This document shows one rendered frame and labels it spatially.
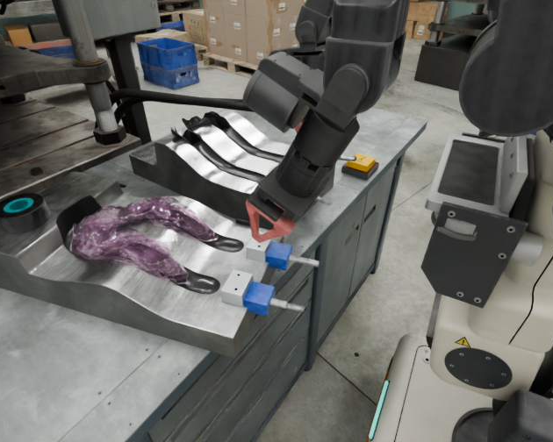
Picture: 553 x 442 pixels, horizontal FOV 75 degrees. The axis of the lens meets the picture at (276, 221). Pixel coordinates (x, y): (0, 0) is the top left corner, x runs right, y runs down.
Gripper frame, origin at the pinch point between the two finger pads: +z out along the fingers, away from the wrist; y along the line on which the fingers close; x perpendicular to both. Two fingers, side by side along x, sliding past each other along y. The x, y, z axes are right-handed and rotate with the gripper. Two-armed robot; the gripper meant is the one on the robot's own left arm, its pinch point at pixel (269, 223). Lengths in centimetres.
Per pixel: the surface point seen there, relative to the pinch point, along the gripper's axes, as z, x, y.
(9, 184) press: 56, -69, -6
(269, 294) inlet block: 10.8, 6.3, 2.4
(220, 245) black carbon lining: 19.0, -6.5, -5.7
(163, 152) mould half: 25.2, -34.1, -22.4
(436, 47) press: 62, 5, -441
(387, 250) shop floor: 86, 49, -121
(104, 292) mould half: 19.8, -14.8, 14.9
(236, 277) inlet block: 12.2, 0.4, 2.7
